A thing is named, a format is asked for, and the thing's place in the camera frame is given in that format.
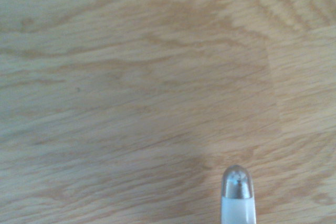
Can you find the clear-tipped white pen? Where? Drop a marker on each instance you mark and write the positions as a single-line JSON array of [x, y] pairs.
[[237, 203]]

